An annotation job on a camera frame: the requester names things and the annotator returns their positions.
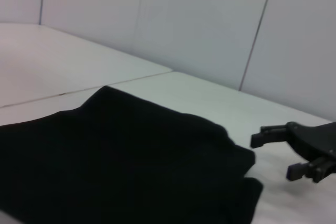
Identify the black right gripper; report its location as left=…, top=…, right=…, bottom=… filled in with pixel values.
left=249, top=120, right=336, bottom=184

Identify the black shirt with FREE print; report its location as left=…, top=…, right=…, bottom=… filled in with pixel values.
left=0, top=85, right=264, bottom=224

